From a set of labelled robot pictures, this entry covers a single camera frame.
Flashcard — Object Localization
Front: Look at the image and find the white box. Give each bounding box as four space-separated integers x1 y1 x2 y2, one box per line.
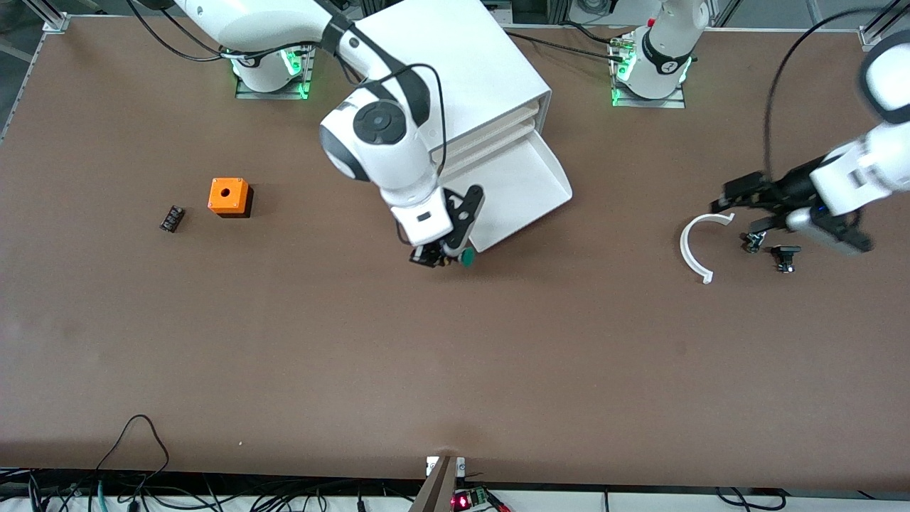
466 132 574 254

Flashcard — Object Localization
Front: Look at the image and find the orange box with hole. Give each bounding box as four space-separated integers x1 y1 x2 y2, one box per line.
208 178 254 218

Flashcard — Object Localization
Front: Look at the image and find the circuit board with red light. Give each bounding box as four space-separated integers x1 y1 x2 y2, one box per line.
451 486 510 512

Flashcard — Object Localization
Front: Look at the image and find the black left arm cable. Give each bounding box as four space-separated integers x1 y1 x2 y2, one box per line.
764 6 900 178

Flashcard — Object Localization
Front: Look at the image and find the white curved plastic bracket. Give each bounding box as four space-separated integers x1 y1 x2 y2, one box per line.
680 213 736 285

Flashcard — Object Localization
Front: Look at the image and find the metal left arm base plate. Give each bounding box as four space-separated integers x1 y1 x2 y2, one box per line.
610 37 687 109

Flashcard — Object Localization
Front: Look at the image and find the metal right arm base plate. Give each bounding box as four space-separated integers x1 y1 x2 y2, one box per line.
235 46 318 100

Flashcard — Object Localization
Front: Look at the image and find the black cable to arm base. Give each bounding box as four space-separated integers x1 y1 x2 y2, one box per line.
501 28 626 63

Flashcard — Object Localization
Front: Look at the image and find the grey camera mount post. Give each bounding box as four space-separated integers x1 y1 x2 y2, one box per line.
409 455 466 512

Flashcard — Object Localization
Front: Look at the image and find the black coiled cable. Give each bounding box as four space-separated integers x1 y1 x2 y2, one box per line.
714 487 787 511

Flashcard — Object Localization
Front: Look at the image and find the black looped cable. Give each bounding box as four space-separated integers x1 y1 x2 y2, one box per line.
96 415 170 498

